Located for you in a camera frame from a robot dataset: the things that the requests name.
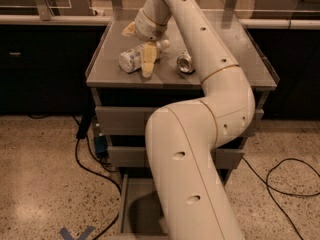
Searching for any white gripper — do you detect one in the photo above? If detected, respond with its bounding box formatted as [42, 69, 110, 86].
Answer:
[122, 0, 172, 78]

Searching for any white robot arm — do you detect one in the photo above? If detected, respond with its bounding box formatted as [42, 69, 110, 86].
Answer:
[124, 0, 255, 240]

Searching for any grey metal drawer cabinet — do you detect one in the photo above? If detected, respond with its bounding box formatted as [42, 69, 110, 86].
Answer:
[87, 9, 279, 177]

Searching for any grey top drawer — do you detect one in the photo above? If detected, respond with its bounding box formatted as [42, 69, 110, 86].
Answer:
[96, 101, 255, 144]

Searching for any grey middle drawer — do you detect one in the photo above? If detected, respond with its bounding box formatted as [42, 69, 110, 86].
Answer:
[107, 146, 244, 169]

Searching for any grey open bottom drawer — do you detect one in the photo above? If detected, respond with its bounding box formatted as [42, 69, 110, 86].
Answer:
[111, 176, 245, 240]

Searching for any blue power box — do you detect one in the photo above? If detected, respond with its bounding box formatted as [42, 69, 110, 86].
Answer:
[92, 123, 108, 159]

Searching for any black floor cable left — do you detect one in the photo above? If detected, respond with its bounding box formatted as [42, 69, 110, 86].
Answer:
[26, 113, 123, 240]

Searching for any black floor cable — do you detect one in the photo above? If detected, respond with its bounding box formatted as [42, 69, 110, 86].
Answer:
[26, 113, 123, 240]
[242, 156, 320, 240]

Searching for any white horizontal rail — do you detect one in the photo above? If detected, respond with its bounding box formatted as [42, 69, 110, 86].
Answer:
[0, 15, 320, 30]

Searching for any black floor cable right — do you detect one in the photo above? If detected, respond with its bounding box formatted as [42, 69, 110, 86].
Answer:
[242, 156, 320, 240]

